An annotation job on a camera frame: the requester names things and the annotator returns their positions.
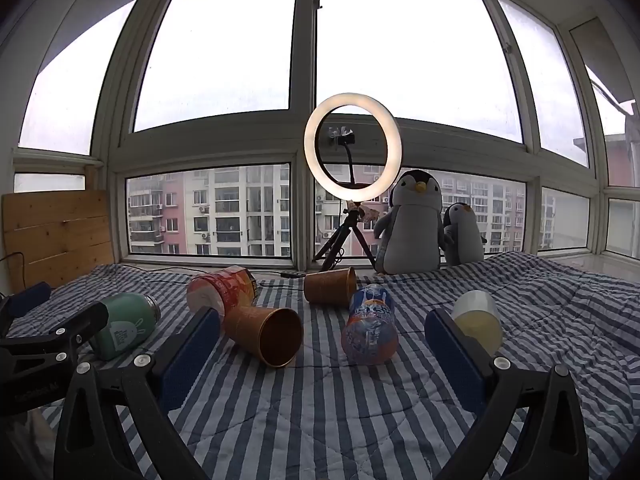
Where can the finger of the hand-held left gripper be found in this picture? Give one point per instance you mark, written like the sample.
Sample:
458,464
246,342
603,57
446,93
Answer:
75,322
25,299

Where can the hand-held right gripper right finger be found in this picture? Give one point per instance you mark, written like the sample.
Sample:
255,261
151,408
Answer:
452,357

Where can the translucent plastic cup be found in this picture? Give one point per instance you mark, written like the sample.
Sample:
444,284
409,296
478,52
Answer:
477,320

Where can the wooden board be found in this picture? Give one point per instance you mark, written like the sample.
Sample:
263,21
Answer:
55,235

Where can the large grey penguin plush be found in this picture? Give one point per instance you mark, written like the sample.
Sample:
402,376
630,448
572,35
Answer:
410,230

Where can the white window frame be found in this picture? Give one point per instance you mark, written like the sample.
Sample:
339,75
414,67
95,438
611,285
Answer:
307,60

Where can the red orange printed cup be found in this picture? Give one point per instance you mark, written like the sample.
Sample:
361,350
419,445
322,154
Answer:
225,287

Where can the blue white striped blanket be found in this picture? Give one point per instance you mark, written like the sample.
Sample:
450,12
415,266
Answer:
320,410

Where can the black tripod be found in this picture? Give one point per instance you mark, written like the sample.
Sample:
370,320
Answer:
350,222

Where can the green insulated cup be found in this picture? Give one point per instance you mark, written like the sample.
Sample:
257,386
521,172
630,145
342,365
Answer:
130,327

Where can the apartment buildings outside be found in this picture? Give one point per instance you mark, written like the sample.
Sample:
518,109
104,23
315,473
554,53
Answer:
225,210

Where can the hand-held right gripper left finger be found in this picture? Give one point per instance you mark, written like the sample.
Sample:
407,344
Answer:
190,357

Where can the brown paper cup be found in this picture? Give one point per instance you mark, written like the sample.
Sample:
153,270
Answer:
260,331
327,287

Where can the black phone holder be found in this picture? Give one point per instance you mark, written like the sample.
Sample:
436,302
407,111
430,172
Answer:
345,138

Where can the small grey penguin plush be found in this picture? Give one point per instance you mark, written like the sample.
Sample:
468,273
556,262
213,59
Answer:
462,235

